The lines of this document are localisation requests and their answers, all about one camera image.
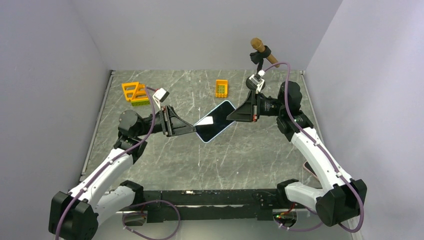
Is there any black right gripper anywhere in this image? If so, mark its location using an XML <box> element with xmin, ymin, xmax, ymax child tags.
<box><xmin>227</xmin><ymin>90</ymin><xmax>286</xmax><ymax>122</ymax></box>

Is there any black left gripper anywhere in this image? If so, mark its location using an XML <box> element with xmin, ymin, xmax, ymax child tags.
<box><xmin>135</xmin><ymin>104</ymin><xmax>197</xmax><ymax>137</ymax></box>

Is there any light blue phone case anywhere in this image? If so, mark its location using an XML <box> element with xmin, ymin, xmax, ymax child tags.
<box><xmin>193</xmin><ymin>99</ymin><xmax>237</xmax><ymax>144</ymax></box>

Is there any pink cased phone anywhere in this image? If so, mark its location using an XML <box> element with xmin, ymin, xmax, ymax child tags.
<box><xmin>303</xmin><ymin>161</ymin><xmax>319</xmax><ymax>181</ymax></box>

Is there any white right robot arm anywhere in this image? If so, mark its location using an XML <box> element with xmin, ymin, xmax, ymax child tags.
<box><xmin>227</xmin><ymin>81</ymin><xmax>367</xmax><ymax>233</ymax></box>

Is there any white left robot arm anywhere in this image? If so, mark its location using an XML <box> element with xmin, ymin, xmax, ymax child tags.
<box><xmin>48</xmin><ymin>105</ymin><xmax>196</xmax><ymax>240</ymax></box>

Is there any orange toy window block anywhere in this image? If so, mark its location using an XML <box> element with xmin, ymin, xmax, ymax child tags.
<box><xmin>215</xmin><ymin>79</ymin><xmax>228</xmax><ymax>98</ymax></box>

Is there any black microphone stand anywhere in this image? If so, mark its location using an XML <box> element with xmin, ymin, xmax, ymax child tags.
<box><xmin>246</xmin><ymin>46</ymin><xmax>271</xmax><ymax>93</ymax></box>

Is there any brown wooden microphone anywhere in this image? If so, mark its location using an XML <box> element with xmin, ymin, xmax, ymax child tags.
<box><xmin>249</xmin><ymin>37</ymin><xmax>278</xmax><ymax>71</ymax></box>

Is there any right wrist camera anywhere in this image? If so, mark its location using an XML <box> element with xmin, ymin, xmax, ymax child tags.
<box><xmin>245</xmin><ymin>70</ymin><xmax>266</xmax><ymax>94</ymax></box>

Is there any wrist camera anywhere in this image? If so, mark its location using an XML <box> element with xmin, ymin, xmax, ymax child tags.
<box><xmin>152</xmin><ymin>88</ymin><xmax>170</xmax><ymax>110</ymax></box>
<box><xmin>245</xmin><ymin>70</ymin><xmax>266</xmax><ymax>94</ymax></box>

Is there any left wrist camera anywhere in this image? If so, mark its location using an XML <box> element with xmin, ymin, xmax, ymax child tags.
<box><xmin>152</xmin><ymin>88</ymin><xmax>170</xmax><ymax>110</ymax></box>

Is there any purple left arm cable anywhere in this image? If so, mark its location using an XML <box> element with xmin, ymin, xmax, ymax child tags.
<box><xmin>54</xmin><ymin>86</ymin><xmax>181</xmax><ymax>240</ymax></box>

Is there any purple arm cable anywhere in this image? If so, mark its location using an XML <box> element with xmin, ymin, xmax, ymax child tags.
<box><xmin>54</xmin><ymin>86</ymin><xmax>181</xmax><ymax>240</ymax></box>
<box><xmin>263</xmin><ymin>61</ymin><xmax>365</xmax><ymax>233</ymax></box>

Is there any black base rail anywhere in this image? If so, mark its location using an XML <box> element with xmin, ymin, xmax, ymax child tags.
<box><xmin>123</xmin><ymin>188</ymin><xmax>304</xmax><ymax>223</ymax></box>

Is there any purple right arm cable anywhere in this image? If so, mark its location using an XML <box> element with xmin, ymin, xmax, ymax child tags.
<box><xmin>263</xmin><ymin>61</ymin><xmax>365</xmax><ymax>233</ymax></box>

